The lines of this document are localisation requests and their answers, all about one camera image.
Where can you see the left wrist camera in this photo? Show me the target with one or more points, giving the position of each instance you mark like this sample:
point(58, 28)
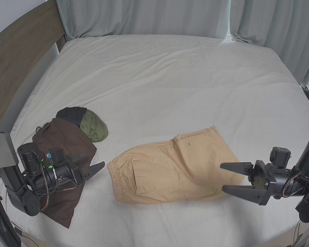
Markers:
point(56, 157)

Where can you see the pale green curtain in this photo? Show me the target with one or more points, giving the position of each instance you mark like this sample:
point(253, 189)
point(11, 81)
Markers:
point(144, 9)
point(273, 14)

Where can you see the green garment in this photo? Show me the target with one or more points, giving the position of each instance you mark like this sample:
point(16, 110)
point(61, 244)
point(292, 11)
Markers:
point(95, 127)

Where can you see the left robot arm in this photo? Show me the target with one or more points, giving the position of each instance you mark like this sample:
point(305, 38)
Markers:
point(23, 199)

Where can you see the tan shorts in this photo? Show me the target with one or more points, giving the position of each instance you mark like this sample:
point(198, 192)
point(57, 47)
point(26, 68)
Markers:
point(170, 168)

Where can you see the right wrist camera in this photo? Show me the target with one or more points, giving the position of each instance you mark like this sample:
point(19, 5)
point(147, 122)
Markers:
point(280, 157)

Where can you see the brown garment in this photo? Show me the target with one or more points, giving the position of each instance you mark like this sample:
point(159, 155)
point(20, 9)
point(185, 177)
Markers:
point(59, 204)

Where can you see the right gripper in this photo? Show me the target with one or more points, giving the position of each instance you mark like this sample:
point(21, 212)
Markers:
point(275, 183)

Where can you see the black garment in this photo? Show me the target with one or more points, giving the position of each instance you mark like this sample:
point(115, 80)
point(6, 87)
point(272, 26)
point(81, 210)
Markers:
point(69, 114)

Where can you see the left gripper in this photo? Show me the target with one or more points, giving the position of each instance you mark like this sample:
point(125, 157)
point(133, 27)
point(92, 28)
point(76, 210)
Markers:
point(63, 175)

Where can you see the bed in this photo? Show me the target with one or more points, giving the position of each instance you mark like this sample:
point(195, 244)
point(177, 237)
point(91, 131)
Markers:
point(182, 73)

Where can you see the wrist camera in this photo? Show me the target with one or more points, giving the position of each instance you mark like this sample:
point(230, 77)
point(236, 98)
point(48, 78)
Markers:
point(280, 157)
point(56, 157)

